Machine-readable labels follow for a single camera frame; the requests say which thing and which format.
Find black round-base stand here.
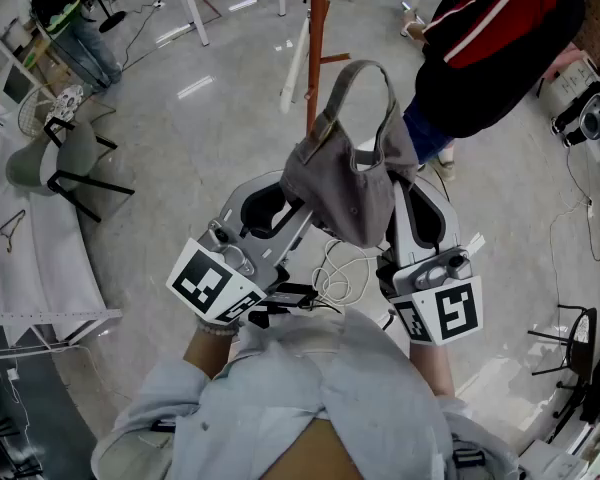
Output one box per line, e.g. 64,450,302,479
82,0,129,34

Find person's left forearm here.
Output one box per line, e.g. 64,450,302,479
182,317,241,382

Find pink chair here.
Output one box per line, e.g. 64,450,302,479
549,49,590,77

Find grey white machine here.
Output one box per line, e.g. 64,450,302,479
551,75,600,162

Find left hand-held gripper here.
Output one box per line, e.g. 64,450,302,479
165,169,317,326

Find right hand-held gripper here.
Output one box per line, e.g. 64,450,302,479
376,175,484,347

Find brown wooden coat rack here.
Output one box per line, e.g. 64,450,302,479
273,0,352,139

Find person's right forearm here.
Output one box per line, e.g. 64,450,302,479
407,340,456,399

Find white storage box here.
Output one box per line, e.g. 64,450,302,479
544,60,600,107

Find white table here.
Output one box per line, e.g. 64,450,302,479
167,0,289,48

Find thin clothes hanger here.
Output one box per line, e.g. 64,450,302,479
0,209,27,254

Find grey chair with black legs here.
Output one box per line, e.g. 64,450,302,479
5,120,136,224

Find person's chest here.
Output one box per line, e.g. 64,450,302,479
259,417,364,480

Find white perforated metal beam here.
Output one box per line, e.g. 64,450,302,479
0,309,124,328

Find white curved bench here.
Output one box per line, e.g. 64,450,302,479
0,87,126,349

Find person's light blue shirt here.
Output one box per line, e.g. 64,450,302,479
90,307,521,480

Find white long tube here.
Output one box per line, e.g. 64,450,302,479
278,10,315,115

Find pale bead bracelet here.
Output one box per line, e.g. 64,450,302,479
195,315,241,339

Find black metal chair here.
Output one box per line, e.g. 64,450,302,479
527,303,600,419

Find black battery pack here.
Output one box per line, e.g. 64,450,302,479
249,282,321,329

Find white cable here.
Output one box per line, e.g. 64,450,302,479
311,239,377,305

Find round patterned cushion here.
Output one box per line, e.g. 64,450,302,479
43,83,85,127

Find white wire chair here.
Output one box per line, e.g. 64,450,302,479
18,83,86,140

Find grey baseball cap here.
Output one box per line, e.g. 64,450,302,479
278,59,421,249

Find white desk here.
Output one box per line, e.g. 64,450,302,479
517,420,600,480

